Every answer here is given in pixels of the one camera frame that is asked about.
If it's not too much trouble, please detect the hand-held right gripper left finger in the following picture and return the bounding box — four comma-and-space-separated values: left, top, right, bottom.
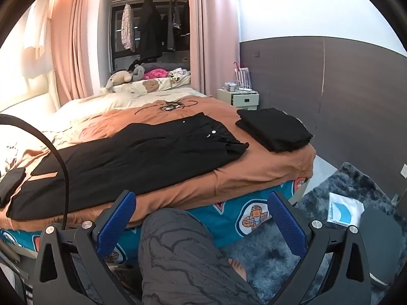
33, 190, 137, 305

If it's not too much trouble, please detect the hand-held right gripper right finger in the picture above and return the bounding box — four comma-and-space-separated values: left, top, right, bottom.
268, 190, 372, 305

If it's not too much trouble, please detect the folded black pants stack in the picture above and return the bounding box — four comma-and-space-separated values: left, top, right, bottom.
236, 108, 314, 153

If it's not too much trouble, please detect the white and blue packet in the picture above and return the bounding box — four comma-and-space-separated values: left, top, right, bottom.
327, 192, 365, 227

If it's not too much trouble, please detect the person's bare foot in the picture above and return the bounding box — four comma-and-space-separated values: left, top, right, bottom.
227, 258, 248, 282

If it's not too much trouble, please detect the orange fleece blanket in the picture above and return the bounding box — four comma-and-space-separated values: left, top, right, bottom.
0, 94, 317, 229

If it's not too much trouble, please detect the blue shaggy rug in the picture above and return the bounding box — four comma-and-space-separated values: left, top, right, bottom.
219, 162, 407, 305

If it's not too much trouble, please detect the person's grey trouser leg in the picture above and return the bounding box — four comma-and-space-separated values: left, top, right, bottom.
137, 209, 263, 305

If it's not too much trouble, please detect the dark grey stool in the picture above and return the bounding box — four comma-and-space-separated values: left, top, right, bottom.
359, 206, 403, 288

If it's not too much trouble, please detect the cream quilt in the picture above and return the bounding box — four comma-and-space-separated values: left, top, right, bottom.
0, 87, 207, 153

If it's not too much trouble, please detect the small black cloth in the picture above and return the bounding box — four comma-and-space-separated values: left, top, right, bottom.
0, 167, 26, 207

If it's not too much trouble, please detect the pale green nightstand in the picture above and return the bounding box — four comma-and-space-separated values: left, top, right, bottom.
217, 88, 259, 110

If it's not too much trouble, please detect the bear print pillow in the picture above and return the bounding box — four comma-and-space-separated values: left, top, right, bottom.
111, 76, 191, 94

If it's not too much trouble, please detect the beige plush toy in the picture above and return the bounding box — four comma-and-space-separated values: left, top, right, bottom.
101, 70, 132, 93

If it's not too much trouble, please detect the white padded panel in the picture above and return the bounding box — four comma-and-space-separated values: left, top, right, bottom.
0, 70, 61, 118

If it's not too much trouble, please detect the grey plush toy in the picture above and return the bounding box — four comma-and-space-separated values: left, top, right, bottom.
129, 64, 147, 82

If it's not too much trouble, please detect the pink cloth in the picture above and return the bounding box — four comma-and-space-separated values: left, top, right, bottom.
143, 68, 169, 80

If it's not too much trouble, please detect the black and white cloth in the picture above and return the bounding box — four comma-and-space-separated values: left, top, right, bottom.
168, 67, 191, 78

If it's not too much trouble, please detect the pink curtain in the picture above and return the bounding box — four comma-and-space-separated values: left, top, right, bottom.
51, 0, 110, 105
187, 0, 240, 97

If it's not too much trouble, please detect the floral hanging garment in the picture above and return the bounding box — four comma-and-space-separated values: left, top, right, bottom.
121, 3, 136, 51

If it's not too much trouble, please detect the black hanging coat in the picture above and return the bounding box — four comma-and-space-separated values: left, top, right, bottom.
138, 0, 164, 61

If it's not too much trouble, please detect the white sheer curtain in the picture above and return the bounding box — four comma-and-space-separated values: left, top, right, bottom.
22, 0, 53, 80

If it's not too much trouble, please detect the dark hanging garment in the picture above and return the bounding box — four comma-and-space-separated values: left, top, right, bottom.
162, 0, 188, 51

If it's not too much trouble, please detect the thick black cable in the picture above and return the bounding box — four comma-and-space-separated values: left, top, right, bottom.
0, 114, 71, 232

